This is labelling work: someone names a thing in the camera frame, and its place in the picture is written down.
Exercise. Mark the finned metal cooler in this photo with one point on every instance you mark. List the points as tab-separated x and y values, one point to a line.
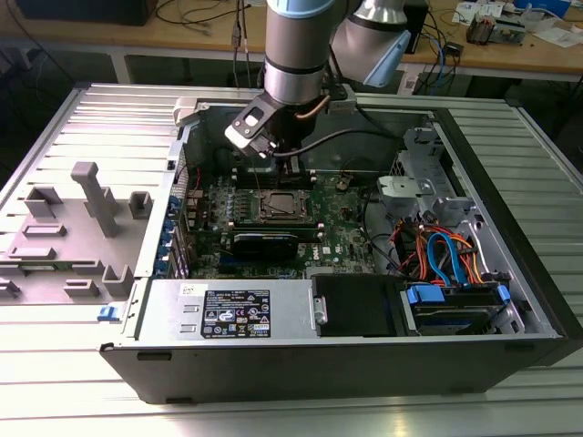
480	29

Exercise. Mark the grey parts rack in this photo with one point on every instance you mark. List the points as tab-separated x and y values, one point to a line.
68	246

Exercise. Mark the black tower unit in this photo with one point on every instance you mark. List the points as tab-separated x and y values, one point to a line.
419	23

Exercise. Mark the white paper sheet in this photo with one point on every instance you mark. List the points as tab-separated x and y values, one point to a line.
562	36
473	9

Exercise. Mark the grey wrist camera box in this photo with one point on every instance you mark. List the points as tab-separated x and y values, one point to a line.
341	104

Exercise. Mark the small black device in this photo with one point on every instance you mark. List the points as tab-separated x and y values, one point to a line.
453	48

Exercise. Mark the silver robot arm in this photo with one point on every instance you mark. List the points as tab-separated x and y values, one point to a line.
291	68

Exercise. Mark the silver power supply box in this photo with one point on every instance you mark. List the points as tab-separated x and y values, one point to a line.
164	309

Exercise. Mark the black graphics card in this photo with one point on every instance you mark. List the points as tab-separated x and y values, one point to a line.
264	246

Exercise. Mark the black bracket wrist camera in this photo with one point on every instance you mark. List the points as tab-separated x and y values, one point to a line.
262	107

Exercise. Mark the thin metal locking lever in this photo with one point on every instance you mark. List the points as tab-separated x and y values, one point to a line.
257	181

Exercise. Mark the black drive bay cover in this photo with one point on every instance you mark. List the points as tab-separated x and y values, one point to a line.
355	305

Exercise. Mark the black open PC case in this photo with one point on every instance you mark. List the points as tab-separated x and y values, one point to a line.
273	373

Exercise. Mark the wooden desk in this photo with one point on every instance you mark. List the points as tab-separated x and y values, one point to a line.
501	59

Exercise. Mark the blue expansion slot clip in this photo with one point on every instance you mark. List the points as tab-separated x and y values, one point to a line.
166	242
172	206
160	266
167	226

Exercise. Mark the black box on desk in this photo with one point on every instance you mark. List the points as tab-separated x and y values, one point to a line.
91	11

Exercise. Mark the silver coin battery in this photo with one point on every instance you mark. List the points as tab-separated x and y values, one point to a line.
342	184

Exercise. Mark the blue case latch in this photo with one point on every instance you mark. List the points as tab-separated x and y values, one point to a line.
108	314

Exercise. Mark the metal CPU socket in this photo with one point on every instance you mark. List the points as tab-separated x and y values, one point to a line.
262	218

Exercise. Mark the hard disk in blue carrier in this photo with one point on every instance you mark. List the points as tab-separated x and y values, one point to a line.
451	314

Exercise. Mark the silver CPU plate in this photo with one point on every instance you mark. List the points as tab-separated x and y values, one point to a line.
283	205

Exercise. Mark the silver metal drive cage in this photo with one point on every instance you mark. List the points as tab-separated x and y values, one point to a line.
410	191

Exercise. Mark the green motherboard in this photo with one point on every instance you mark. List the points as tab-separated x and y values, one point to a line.
337	227

